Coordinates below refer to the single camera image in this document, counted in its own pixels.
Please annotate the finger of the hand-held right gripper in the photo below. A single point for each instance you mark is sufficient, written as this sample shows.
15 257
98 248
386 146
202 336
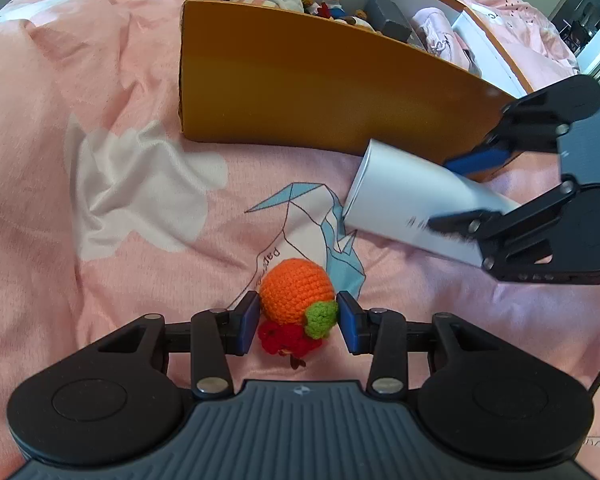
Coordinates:
510 230
475 162

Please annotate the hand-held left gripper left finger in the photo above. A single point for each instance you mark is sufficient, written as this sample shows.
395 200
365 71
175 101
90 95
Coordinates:
250 320

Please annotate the pink printed blanket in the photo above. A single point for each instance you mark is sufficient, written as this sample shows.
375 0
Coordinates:
80 60

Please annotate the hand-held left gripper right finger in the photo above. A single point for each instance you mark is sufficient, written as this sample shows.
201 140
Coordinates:
347 320

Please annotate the orange crochet fruit charm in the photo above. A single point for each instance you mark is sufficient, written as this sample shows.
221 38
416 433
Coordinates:
292 290

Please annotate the brown dog plush toy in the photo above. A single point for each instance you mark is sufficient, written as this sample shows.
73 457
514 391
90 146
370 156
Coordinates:
335 10

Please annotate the orange cardboard box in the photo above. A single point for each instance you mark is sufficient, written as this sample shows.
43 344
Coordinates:
305 90

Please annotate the dark grey box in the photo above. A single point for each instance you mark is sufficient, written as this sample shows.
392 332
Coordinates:
387 17

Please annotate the white paper cup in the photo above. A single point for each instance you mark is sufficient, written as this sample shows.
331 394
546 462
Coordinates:
405 195

